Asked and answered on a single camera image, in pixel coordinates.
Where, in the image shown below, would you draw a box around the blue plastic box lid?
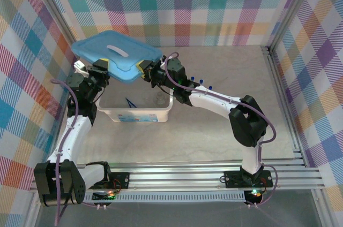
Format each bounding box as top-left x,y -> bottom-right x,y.
71,30 -> 163,85

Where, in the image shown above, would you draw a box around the blue plastic tweezers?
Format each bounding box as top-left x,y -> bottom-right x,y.
124,97 -> 138,109

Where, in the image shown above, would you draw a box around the translucent plastic storage box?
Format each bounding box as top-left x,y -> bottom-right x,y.
95,77 -> 174,123

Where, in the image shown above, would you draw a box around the controller circuit board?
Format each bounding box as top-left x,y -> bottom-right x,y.
244,188 -> 265,204
92,189 -> 118,201

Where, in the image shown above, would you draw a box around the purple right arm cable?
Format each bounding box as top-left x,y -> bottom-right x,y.
162,51 -> 279,209

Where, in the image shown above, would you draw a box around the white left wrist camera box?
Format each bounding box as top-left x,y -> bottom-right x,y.
73,60 -> 90,75

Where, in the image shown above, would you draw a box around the aluminium frame post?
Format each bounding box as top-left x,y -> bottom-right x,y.
267,0 -> 320,54
28,0 -> 81,57

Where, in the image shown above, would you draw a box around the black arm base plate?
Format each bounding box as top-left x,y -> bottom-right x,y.
223,170 -> 274,188
108,171 -> 131,190

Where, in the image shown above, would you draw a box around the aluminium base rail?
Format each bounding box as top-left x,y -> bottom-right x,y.
28,159 -> 325,194

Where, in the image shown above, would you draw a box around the slotted grey cable duct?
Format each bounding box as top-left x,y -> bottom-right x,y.
42,193 -> 247,204

